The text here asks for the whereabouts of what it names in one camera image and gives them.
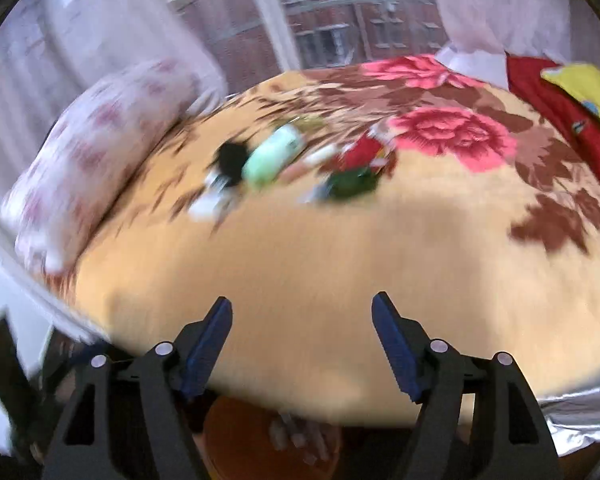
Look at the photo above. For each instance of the white plastic bottle left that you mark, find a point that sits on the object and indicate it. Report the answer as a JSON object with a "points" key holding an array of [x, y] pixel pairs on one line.
{"points": [[217, 199]]}

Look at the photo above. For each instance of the right sheer curtain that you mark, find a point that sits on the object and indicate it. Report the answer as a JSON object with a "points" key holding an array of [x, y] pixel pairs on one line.
{"points": [[481, 33]]}

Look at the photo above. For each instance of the small white tube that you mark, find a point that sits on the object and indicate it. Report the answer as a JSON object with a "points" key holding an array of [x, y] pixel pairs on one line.
{"points": [[321, 156]]}

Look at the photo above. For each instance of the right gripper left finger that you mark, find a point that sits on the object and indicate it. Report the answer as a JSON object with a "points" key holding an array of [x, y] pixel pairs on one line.
{"points": [[128, 419]]}

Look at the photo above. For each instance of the yellow floral plush blanket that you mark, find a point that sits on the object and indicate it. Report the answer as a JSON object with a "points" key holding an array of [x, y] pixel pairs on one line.
{"points": [[485, 228]]}

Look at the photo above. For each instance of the red blanket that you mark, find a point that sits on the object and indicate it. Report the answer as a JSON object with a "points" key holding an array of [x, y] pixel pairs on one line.
{"points": [[579, 127]]}

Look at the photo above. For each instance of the pink floral pillow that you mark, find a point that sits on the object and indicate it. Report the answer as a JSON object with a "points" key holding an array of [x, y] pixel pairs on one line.
{"points": [[95, 146]]}

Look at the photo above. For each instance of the orange trash bin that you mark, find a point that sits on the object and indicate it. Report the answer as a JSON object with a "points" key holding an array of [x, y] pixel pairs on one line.
{"points": [[242, 441]]}

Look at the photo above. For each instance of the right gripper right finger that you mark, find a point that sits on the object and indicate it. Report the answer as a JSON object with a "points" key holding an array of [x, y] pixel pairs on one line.
{"points": [[478, 418]]}

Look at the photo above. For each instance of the left sheer curtain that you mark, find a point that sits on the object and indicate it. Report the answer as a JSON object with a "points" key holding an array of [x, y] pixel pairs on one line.
{"points": [[52, 50]]}

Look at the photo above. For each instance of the silver striped bed sheet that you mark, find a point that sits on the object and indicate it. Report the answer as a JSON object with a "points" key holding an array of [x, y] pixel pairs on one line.
{"points": [[573, 417]]}

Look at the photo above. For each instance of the yellow cartoon cushion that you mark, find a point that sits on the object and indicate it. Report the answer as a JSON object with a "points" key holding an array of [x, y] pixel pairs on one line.
{"points": [[581, 81]]}

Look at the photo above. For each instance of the sheer curtain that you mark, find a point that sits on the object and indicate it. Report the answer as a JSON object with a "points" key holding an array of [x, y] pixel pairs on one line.
{"points": [[481, 33], [52, 50]]}

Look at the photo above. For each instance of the light green bottle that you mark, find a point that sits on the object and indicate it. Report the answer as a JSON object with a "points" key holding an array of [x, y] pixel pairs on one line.
{"points": [[273, 155]]}

